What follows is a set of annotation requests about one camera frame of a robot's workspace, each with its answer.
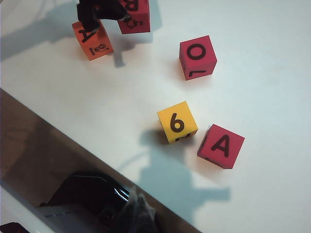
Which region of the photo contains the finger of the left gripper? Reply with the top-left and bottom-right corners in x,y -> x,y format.
97,0 -> 132,22
77,0 -> 103,32

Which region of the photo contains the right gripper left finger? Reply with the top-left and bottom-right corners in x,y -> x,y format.
121,186 -> 143,233

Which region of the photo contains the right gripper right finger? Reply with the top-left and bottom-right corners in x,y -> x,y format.
139,194 -> 160,233

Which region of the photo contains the red foam block letter L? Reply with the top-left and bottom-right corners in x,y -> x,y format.
117,0 -> 151,34

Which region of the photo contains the orange foam block monkey print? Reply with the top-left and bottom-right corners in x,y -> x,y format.
71,19 -> 114,61

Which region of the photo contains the red foam block letter A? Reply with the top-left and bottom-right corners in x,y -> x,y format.
196,123 -> 245,170

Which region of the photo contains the red foam block letter O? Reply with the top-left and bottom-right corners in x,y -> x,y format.
179,35 -> 218,81

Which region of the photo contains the yellow foam block letter H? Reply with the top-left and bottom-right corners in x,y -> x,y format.
156,101 -> 198,144

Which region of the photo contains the black angular device housing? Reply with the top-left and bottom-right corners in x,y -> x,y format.
37,171 -> 132,233

